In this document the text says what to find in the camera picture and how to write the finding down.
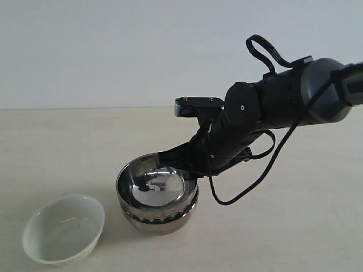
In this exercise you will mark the white ceramic bowl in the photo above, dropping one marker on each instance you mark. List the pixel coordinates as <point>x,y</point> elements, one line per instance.
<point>64,230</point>

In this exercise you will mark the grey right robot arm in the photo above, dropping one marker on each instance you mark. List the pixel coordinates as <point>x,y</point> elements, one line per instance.
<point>318,92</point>

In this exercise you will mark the smooth stainless steel bowl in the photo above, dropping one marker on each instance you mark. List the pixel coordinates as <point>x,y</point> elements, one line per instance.
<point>165,227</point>

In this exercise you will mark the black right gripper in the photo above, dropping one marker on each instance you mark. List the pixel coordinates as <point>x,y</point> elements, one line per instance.
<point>219,147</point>

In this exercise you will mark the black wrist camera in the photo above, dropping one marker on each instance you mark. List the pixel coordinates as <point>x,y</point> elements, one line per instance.
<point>202,108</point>

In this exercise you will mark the dimpled stainless steel bowl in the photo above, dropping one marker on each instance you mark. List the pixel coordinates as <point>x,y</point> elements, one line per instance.
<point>152,193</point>

